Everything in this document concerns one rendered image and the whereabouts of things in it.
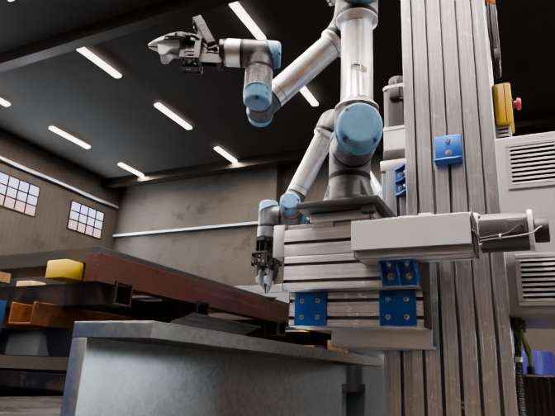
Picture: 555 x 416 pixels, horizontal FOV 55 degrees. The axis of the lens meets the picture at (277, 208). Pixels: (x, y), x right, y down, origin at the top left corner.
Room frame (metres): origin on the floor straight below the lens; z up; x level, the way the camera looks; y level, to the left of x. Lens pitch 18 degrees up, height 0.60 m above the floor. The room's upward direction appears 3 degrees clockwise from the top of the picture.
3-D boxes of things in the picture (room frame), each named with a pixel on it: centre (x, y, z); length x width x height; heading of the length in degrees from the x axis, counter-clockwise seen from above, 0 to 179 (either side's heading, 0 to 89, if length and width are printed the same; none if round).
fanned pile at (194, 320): (1.28, 0.18, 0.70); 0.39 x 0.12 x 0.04; 151
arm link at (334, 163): (1.38, -0.20, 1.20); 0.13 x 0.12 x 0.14; 179
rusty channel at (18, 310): (1.89, 0.14, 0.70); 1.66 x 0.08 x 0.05; 151
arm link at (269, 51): (1.26, 0.07, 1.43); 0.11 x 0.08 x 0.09; 89
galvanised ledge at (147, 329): (1.57, -0.02, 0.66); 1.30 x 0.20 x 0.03; 151
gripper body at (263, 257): (2.01, 0.04, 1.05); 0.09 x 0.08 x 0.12; 151
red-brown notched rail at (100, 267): (1.81, -0.01, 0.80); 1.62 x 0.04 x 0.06; 151
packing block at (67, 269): (1.15, 0.46, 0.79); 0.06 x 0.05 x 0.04; 61
